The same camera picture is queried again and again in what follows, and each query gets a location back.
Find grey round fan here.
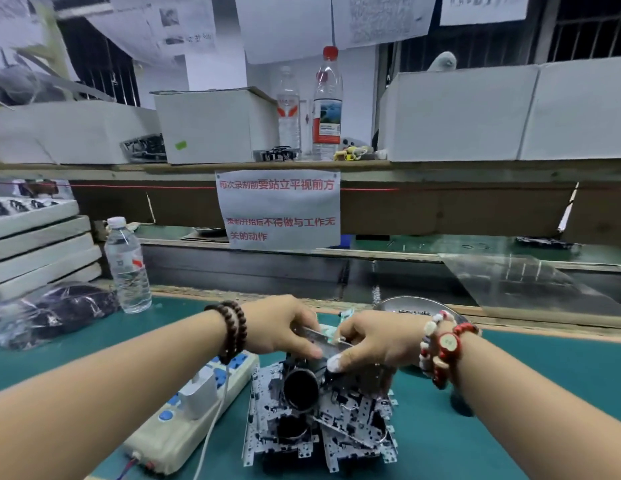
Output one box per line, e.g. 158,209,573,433
0,57,86,106

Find white rounded object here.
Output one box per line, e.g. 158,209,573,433
427,51,459,74

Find white plug cable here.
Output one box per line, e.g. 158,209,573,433
190,369,234,480

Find white box green sticker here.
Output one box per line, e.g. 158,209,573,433
152,87,280,165

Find finished mechanisms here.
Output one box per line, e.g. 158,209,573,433
515,233,578,250

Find brown cardboard panel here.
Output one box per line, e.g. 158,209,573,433
68,179,621,246

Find white blue power strip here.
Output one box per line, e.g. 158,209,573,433
123,349,262,476

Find clear plastic bottle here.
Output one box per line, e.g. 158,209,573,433
275,67,302,152
103,217,152,315

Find person's right forearm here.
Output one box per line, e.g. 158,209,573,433
455,333,621,480

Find black conveyor belt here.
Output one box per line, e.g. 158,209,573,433
138,239,621,308

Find white power plug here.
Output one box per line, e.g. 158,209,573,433
177,367,220,422

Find dark flat tray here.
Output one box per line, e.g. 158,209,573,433
184,227,230,242

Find person's left forearm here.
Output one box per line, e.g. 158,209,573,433
0,309,236,480

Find round metal bowl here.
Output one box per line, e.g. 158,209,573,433
375,295,472,328

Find clear plastic bag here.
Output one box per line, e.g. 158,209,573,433
0,281,120,351

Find red white bead bracelet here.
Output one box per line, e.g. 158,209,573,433
419,309,482,389

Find red cord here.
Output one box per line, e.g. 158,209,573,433
68,181,402,193

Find black window grille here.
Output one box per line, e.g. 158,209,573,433
58,15,142,106

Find white paper sign red text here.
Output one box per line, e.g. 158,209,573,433
215,169,343,252

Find dark metal device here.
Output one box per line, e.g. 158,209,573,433
254,145,302,163

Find clear plastic sheet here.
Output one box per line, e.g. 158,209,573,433
441,251,621,318

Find wooden shelf beam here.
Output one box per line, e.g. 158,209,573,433
0,157,621,190

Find person's left hand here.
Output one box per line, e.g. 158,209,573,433
240,295,324,362

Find brown bead bracelet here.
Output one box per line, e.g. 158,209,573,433
204,299,248,364

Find white cardboard box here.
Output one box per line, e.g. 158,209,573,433
0,99,160,165

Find yellow plastic object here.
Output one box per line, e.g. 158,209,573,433
333,141,374,162

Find stack of white trays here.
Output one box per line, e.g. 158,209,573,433
0,195,104,302

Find person's right hand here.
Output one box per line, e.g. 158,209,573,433
327,309,432,376

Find cluster of black wheels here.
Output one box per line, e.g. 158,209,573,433
0,197,54,217

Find bottle with orange label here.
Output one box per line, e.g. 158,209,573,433
311,45,345,161

